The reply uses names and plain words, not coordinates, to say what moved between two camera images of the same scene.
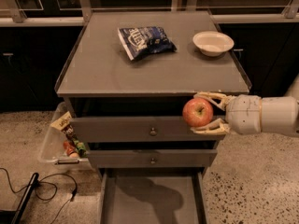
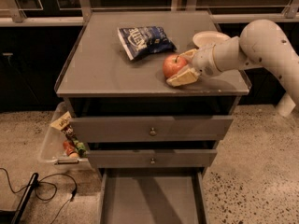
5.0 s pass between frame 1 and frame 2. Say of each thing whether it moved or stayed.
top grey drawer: stayed
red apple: moved
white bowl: stayed
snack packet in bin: stayed
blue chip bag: stayed
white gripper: moved
